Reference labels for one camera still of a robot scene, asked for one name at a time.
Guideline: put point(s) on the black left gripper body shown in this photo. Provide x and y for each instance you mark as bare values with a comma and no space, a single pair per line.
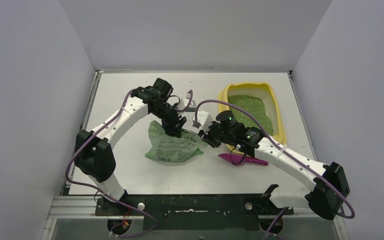
169,116

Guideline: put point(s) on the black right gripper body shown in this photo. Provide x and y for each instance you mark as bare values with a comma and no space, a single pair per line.
210,136

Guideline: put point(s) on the green cat litter bag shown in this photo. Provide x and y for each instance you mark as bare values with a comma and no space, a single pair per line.
167,148

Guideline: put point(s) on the magenta plastic scoop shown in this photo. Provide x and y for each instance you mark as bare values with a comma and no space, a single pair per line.
238,160

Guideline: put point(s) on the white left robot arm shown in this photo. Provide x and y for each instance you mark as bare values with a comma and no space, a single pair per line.
94,149

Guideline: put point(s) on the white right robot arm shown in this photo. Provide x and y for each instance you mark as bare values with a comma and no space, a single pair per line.
324,186

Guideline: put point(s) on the green litter in box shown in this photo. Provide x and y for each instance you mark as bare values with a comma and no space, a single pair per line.
255,107

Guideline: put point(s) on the yellow litter box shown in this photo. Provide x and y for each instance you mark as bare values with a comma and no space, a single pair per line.
264,91

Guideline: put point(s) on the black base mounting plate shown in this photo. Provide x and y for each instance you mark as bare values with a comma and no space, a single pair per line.
191,212

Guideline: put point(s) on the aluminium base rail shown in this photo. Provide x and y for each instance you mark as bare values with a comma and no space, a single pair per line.
73,217

